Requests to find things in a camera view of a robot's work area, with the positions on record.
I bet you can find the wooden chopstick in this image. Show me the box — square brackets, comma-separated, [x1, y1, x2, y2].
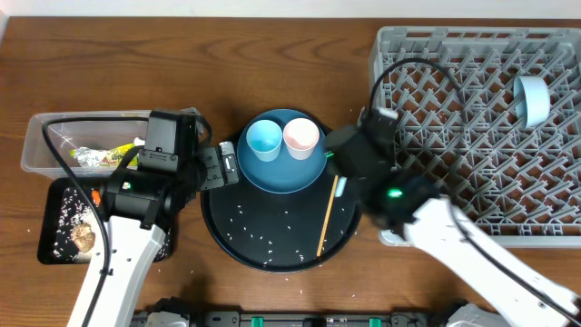
[316, 175, 339, 258]

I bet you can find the spilled white rice pile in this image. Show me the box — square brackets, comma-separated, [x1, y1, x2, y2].
[49, 187, 103, 263]

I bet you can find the light blue cup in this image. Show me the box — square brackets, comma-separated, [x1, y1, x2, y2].
[246, 120, 282, 162]

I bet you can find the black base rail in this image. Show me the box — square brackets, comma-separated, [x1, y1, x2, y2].
[189, 311, 452, 327]

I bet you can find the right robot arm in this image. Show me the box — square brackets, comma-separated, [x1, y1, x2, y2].
[325, 109, 580, 326]

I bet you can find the dried brown mushroom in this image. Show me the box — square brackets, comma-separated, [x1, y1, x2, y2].
[70, 223, 96, 253]

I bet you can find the clear plastic bin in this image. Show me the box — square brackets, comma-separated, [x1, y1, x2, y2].
[21, 110, 150, 180]

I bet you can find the orange carrot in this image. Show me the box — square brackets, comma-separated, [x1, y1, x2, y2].
[91, 190, 101, 206]

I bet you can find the pink cup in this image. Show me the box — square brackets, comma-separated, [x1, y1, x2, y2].
[283, 118, 320, 161]

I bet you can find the grey dishwasher rack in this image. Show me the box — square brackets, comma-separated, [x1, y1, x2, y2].
[369, 26, 580, 248]

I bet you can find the green snack wrapper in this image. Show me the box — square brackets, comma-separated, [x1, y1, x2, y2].
[69, 144, 134, 168]

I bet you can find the white tissue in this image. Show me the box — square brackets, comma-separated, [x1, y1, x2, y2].
[133, 137, 145, 146]

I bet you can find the light blue rice bowl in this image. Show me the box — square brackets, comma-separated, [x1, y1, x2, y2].
[513, 75, 550, 128]

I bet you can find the round black serving tray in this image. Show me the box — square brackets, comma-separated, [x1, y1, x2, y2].
[201, 172, 362, 273]

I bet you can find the dark blue plate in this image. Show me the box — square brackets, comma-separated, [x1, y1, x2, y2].
[237, 109, 327, 194]

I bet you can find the white plastic knife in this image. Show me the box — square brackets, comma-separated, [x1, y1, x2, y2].
[334, 176, 348, 198]

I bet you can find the black rectangular tray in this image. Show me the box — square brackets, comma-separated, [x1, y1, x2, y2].
[36, 175, 179, 265]

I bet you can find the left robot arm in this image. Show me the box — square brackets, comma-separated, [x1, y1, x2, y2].
[68, 108, 240, 326]

